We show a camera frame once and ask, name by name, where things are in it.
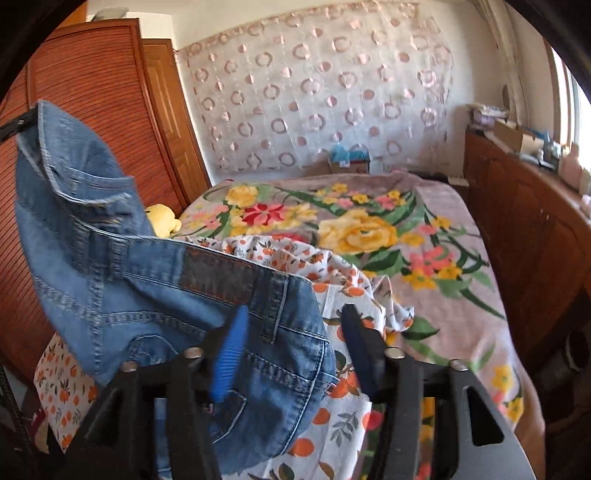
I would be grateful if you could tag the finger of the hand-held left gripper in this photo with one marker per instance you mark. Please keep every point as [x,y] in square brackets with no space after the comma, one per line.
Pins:
[11,129]

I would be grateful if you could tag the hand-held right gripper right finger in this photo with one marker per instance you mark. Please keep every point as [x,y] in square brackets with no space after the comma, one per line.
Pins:
[360,357]

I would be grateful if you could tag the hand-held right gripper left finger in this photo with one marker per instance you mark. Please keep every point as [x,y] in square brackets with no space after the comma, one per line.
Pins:
[229,355]

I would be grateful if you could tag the blue denim pants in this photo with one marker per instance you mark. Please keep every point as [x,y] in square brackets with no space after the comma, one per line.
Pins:
[152,295]

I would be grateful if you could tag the orange fruit print bed sheet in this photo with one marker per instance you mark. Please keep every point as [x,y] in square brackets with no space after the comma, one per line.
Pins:
[341,438]

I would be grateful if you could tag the pink floral blanket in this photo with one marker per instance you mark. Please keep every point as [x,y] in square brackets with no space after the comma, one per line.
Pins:
[443,295]

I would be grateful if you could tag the yellow plush toy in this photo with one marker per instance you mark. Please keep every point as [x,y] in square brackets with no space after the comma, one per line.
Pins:
[161,221]

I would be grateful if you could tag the blue bag in box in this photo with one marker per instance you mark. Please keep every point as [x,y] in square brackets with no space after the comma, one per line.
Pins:
[348,161]

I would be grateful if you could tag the long low wooden cabinet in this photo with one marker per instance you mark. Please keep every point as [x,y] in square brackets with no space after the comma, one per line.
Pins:
[521,221]

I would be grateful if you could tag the sheer circle-patterned curtain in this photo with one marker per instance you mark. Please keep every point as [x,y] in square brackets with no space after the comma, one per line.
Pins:
[314,92]

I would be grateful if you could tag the open flat cardboard box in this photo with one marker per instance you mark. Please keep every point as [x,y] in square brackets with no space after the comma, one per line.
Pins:
[510,134]

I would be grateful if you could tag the stack of papers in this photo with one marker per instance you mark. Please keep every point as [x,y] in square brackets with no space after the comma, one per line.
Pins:
[485,115]

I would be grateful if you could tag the pale plastic jug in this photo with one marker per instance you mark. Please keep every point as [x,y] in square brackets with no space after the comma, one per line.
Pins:
[570,166]

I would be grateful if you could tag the pale patterned window curtain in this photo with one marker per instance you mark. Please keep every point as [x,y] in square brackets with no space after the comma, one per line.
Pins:
[505,60]

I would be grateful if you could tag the window with wooden frame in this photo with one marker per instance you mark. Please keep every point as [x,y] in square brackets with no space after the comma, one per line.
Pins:
[570,106]

